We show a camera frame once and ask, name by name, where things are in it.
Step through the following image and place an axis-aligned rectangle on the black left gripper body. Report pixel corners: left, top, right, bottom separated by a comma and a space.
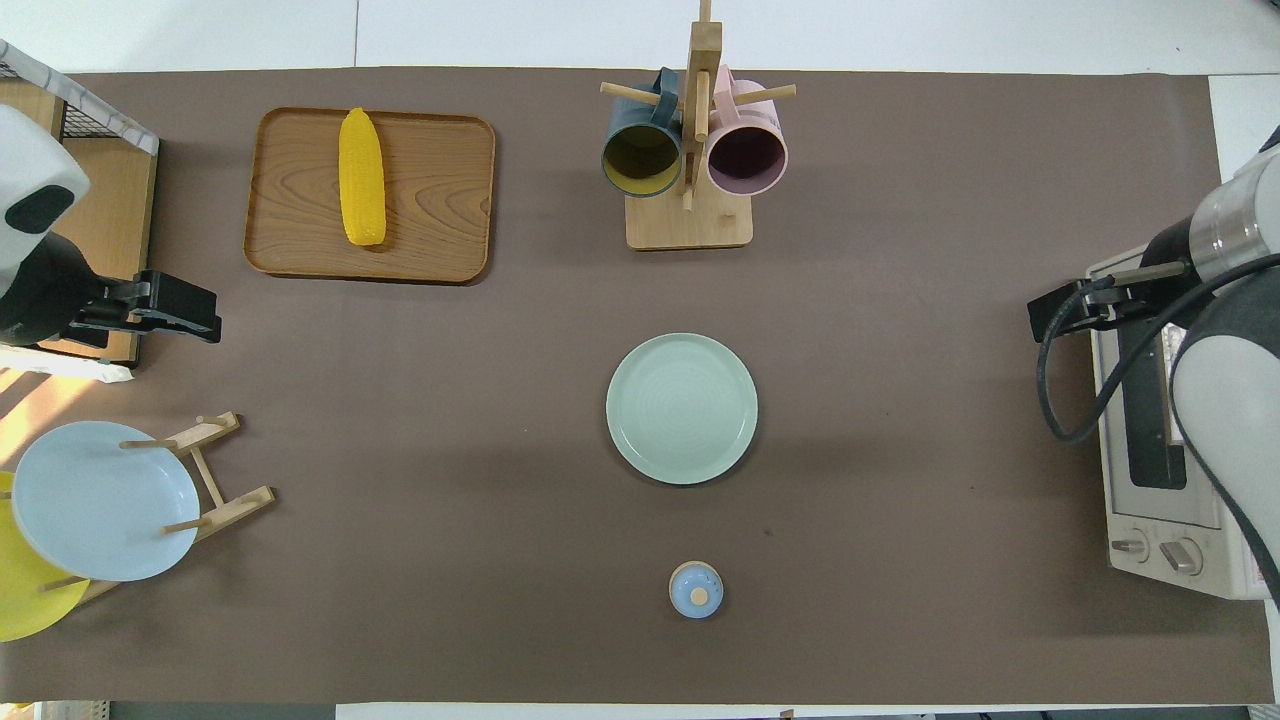
90, 272, 161, 339

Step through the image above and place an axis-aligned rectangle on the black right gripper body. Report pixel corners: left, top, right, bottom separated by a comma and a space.
1095, 262, 1198, 333

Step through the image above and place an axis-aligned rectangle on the yellow corn cob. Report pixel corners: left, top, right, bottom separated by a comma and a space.
338, 107, 387, 248

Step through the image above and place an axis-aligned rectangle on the pale green plate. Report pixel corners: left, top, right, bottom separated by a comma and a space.
606, 333, 759, 487

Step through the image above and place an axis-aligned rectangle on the beige toaster oven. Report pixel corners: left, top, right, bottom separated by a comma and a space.
1087, 245, 1280, 601

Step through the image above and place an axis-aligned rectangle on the light blue plate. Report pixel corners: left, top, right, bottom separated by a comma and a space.
12, 421, 201, 583

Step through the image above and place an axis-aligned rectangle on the wooden plate rack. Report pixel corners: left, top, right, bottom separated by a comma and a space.
40, 411, 277, 606

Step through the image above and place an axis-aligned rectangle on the yellow plate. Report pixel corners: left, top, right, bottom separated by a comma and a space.
0, 470, 91, 643

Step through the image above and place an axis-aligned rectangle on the wooden serving tray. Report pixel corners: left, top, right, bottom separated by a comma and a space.
243, 107, 497, 286

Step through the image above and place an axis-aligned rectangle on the pink mug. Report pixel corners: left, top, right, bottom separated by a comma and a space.
706, 65, 790, 197

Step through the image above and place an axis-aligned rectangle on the brown table mat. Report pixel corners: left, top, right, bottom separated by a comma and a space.
0, 68, 1276, 706

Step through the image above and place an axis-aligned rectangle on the wooden mug tree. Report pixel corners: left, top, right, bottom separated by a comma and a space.
600, 0, 798, 251

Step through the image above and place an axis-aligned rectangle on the dark blue mug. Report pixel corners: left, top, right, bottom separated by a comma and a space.
601, 68, 684, 199

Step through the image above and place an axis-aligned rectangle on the small blue call bell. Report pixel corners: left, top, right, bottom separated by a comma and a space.
668, 560, 725, 620

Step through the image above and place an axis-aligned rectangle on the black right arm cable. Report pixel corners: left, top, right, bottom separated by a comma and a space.
1036, 255, 1280, 446

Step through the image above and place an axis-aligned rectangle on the wire basket with wooden shelves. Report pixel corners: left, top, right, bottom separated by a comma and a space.
0, 40, 161, 383

